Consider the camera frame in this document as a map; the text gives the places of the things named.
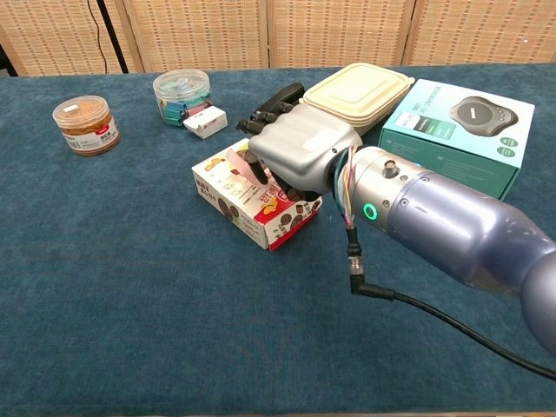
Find black tripod stand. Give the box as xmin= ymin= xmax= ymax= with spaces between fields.
xmin=96 ymin=0 xmax=130 ymax=74

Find coloured right wrist wires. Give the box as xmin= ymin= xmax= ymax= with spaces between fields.
xmin=332 ymin=145 xmax=360 ymax=229

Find beige lidded food container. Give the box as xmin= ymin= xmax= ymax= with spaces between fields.
xmin=299 ymin=63 xmax=416 ymax=136

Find small white cardboard box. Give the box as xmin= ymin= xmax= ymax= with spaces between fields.
xmin=182 ymin=106 xmax=228 ymax=140

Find red white snack box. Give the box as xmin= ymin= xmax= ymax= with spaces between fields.
xmin=191 ymin=137 xmax=323 ymax=252

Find clear tub of binder clips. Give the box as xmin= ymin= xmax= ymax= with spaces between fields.
xmin=152 ymin=69 xmax=214 ymax=128

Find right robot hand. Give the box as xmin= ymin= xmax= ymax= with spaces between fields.
xmin=235 ymin=102 xmax=364 ymax=203

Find black stapler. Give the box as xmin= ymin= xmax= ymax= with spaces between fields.
xmin=255 ymin=83 xmax=305 ymax=116

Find teal speaker product box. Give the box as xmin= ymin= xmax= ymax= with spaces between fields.
xmin=377 ymin=78 xmax=536 ymax=201

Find blue table cloth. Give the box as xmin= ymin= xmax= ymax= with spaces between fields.
xmin=0 ymin=63 xmax=556 ymax=417

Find thin black hanging cable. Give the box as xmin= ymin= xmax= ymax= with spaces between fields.
xmin=85 ymin=0 xmax=109 ymax=75

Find clear jar brown contents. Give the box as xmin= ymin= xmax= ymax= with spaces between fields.
xmin=51 ymin=95 xmax=122 ymax=157

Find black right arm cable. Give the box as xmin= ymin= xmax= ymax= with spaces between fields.
xmin=345 ymin=225 xmax=556 ymax=381

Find woven folding screen panel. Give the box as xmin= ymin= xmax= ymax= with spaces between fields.
xmin=401 ymin=0 xmax=556 ymax=67
xmin=0 ymin=0 xmax=144 ymax=77
xmin=115 ymin=0 xmax=273 ymax=73
xmin=260 ymin=0 xmax=418 ymax=69

